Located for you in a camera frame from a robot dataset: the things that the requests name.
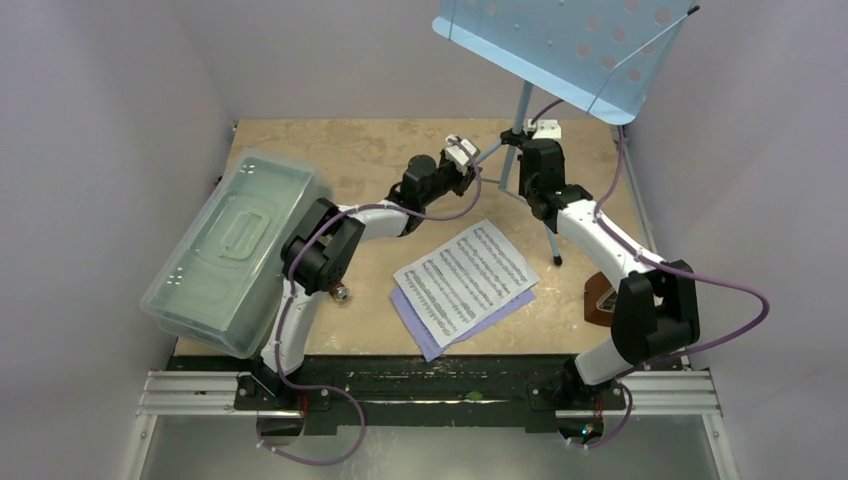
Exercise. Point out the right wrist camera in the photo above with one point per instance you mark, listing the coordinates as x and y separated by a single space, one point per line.
544 129

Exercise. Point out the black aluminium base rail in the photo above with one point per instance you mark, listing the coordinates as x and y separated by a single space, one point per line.
333 391

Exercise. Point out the white sheet music page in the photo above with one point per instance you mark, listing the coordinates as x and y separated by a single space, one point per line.
464 281

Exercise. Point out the light blue music stand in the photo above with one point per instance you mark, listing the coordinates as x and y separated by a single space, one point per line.
600 57

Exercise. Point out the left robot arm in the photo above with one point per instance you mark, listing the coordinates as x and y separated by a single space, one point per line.
318 253

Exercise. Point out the brown metronome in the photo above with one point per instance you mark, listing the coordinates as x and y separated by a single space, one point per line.
599 300

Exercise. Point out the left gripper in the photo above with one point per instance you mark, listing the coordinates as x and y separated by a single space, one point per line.
463 181

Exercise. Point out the brown capo clamp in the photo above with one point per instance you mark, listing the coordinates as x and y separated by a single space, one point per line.
340 293

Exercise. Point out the clear plastic storage bin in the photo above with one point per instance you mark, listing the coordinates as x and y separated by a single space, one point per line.
221 286

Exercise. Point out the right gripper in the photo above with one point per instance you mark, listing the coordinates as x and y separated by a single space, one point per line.
525 141

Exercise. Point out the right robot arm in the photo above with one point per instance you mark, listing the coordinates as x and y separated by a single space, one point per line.
656 309

